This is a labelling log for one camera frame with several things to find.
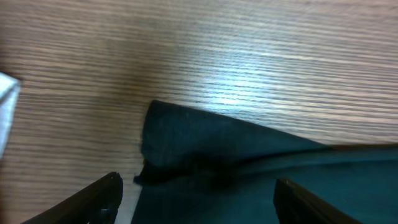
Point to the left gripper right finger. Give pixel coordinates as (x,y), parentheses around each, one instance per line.
(296,205)

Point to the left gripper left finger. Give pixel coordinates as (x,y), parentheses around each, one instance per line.
(97,203)

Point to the beige folded garment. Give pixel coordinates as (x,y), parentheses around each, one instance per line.
(10,88)

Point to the black t-shirt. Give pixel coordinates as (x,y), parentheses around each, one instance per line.
(201,167)

